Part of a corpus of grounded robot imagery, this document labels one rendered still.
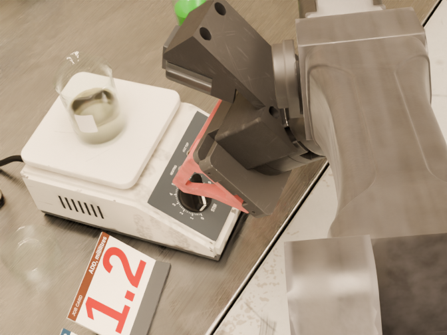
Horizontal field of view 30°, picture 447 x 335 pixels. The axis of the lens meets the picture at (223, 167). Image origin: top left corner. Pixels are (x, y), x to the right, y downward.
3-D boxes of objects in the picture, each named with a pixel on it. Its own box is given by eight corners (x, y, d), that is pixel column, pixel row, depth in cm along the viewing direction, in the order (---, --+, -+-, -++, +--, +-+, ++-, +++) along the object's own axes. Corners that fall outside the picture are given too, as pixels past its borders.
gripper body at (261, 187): (191, 168, 59) (259, 140, 53) (244, 69, 64) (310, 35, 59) (254, 223, 61) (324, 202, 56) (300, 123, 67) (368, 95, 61)
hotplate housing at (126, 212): (268, 161, 85) (261, 108, 78) (220, 266, 77) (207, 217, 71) (79, 118, 92) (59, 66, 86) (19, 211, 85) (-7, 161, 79)
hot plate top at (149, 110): (185, 97, 81) (183, 91, 80) (132, 192, 74) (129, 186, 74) (78, 75, 85) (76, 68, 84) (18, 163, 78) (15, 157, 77)
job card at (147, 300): (171, 264, 78) (163, 240, 75) (142, 351, 73) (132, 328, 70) (111, 255, 80) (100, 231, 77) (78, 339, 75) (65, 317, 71)
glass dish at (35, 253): (46, 290, 78) (39, 278, 77) (-3, 276, 80) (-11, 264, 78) (72, 243, 81) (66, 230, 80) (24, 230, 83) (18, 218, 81)
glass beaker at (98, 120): (137, 141, 77) (118, 80, 71) (82, 161, 77) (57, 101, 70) (120, 99, 81) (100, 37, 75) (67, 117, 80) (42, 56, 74)
